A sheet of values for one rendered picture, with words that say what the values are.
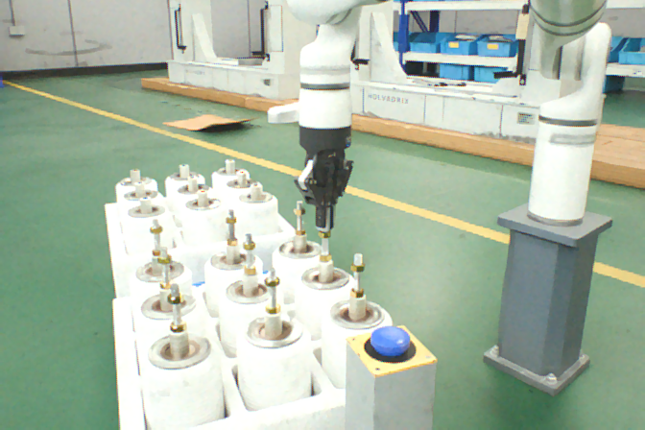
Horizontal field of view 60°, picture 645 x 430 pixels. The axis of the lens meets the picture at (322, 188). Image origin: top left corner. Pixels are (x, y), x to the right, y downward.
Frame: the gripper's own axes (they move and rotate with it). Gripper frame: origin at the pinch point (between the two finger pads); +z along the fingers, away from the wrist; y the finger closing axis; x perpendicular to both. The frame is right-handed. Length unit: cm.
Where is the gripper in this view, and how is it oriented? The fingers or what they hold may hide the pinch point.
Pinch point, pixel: (325, 216)
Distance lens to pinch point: 83.3
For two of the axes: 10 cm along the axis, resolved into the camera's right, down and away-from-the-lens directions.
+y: 5.5, -2.5, 8.0
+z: 0.0, 9.6, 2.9
